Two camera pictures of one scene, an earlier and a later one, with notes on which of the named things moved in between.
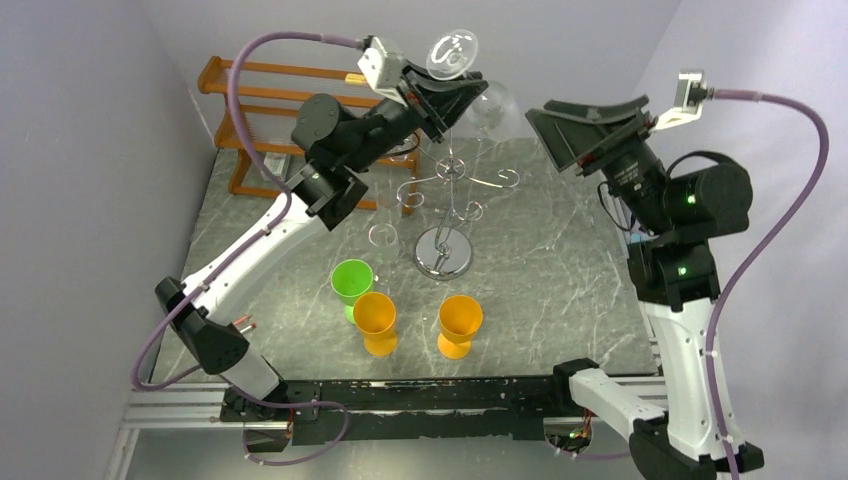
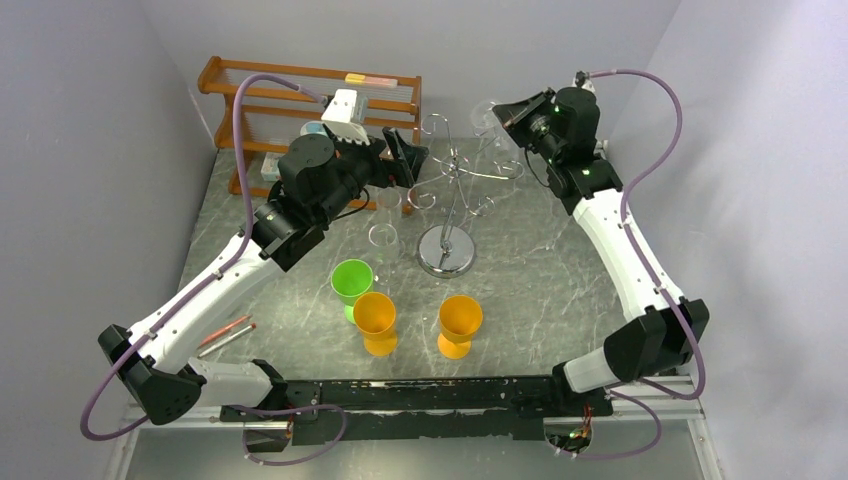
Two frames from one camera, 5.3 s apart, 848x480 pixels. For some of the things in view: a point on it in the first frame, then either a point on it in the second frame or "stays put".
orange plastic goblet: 460,316 stays put
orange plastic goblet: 375,315 stays put
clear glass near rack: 389,252 stays put
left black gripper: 438,104 to 401,174
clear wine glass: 495,113 to 487,124
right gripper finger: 566,138 to 522,119
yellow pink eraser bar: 355,79 stays put
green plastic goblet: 351,279 stays put
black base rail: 390,410 stays put
